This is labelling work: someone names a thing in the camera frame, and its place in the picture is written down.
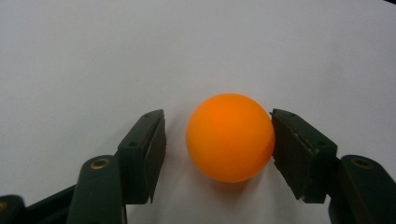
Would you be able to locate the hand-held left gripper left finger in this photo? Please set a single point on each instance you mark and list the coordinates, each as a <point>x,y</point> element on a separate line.
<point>137,168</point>

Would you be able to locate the white table cover sheet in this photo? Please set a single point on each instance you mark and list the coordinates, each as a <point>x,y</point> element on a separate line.
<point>93,62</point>

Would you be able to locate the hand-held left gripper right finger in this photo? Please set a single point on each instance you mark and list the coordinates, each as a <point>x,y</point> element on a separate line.
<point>305,161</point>

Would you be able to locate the orange ping-pong ball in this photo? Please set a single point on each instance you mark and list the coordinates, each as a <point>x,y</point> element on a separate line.
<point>230,138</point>

